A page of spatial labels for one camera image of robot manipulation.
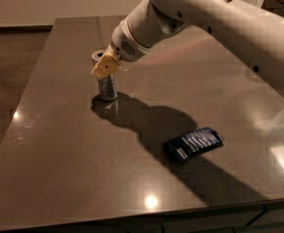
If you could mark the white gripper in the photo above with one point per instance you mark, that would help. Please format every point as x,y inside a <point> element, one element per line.
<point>126,48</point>

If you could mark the silver redbull can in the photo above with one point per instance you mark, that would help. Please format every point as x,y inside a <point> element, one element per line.
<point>106,86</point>

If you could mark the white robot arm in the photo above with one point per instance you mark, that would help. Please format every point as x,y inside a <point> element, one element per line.
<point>253,35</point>

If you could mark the blue snack packet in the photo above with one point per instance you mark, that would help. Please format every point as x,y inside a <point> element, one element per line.
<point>193,143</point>

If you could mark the dark box stand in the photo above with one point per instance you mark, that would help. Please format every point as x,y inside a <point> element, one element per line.
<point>274,6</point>

